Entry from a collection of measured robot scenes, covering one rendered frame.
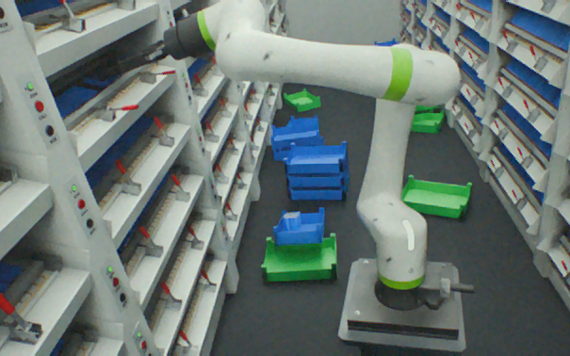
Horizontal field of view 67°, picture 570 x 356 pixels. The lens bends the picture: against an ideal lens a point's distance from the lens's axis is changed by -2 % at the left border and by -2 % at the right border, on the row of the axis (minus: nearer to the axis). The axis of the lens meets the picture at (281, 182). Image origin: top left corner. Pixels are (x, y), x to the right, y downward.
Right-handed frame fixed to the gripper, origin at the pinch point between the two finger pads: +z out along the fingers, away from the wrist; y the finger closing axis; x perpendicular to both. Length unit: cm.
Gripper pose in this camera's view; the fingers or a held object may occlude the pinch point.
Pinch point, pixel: (112, 69)
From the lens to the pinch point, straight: 117.5
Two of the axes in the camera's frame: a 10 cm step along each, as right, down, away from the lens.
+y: -0.9, 5.0, -8.6
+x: 3.5, 8.2, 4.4
